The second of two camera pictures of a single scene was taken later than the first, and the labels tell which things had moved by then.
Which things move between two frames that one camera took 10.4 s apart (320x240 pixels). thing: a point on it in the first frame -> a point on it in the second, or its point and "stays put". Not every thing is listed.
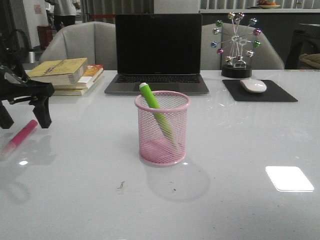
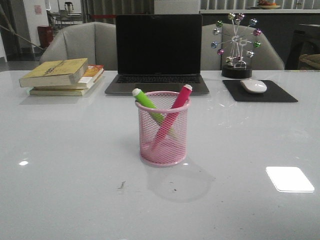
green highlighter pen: [159, 115] -> [151, 108]
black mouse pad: [272, 93] stays put
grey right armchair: [219, 40] stays put
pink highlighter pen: [31, 126] -> [171, 117]
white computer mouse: [253, 85] stays put
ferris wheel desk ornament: [236, 38] stays put
